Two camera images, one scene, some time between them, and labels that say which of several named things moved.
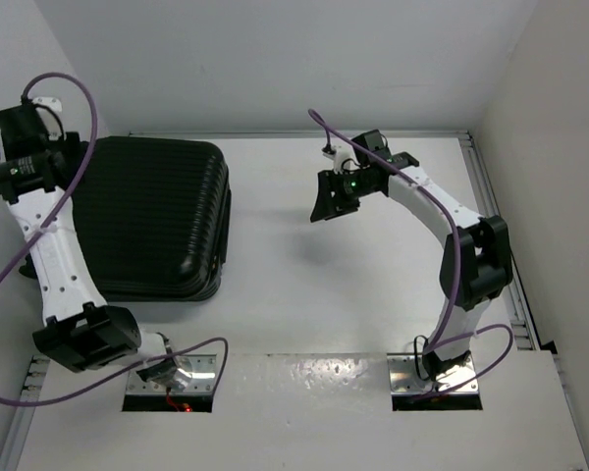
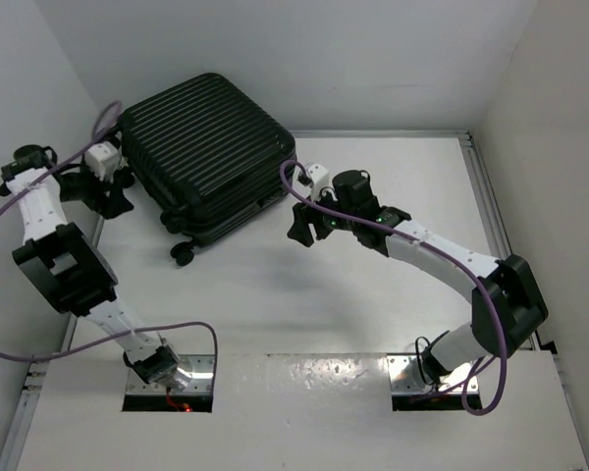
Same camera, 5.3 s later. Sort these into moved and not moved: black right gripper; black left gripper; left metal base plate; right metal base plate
Moved: black right gripper; black left gripper
Not moved: right metal base plate; left metal base plate
